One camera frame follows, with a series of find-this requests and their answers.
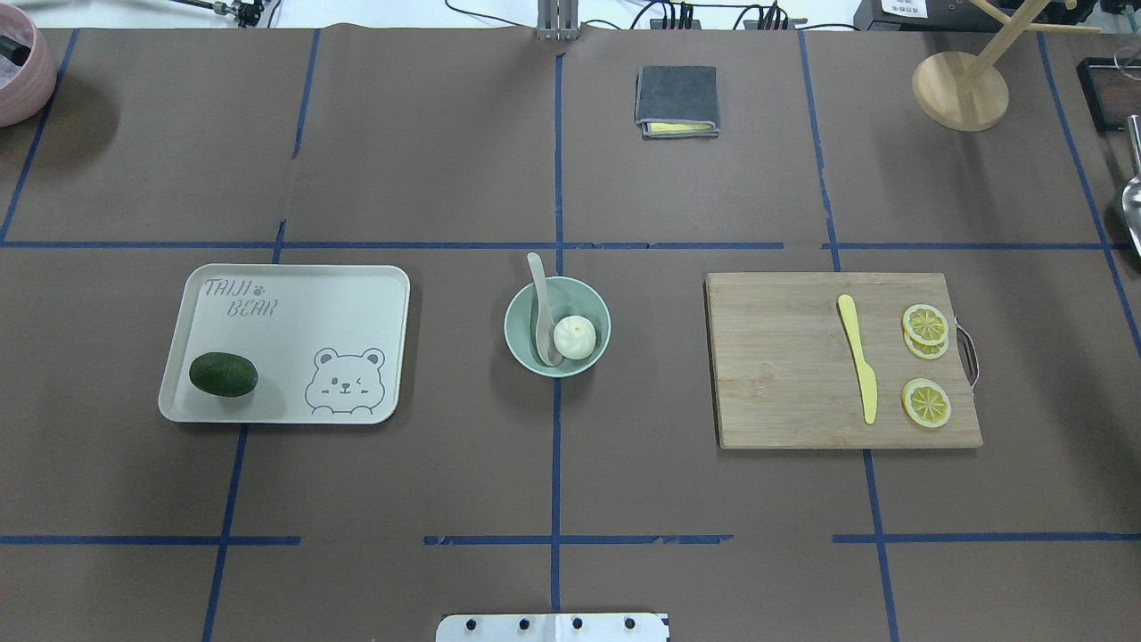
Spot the white steamed bun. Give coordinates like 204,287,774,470
553,316,596,360

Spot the white ceramic spoon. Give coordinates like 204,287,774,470
526,252,563,368

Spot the light green bowl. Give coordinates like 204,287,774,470
504,276,612,379

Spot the pink bowl with ice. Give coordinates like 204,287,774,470
1,3,57,127

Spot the wooden cutting board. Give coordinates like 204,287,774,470
705,273,984,449

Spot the grey and yellow cloth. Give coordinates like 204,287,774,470
633,66,721,139

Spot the white bear serving tray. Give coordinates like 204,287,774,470
157,265,411,425

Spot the yellow plastic knife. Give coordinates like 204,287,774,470
837,293,879,425

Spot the upper lemon slice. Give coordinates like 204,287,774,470
901,303,950,346

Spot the dark green avocado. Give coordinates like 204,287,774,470
188,352,259,398

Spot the hidden lemon slice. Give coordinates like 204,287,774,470
904,334,949,360

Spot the lower lemon slice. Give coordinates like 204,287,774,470
900,377,953,428

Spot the wooden cup tree stand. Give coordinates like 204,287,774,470
911,1,1101,133

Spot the metal scoop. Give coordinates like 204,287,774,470
1120,114,1140,255

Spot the dark glass rack tray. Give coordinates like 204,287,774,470
1076,57,1140,133

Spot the aluminium frame post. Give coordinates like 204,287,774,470
537,0,581,41

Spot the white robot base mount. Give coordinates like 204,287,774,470
435,611,671,641

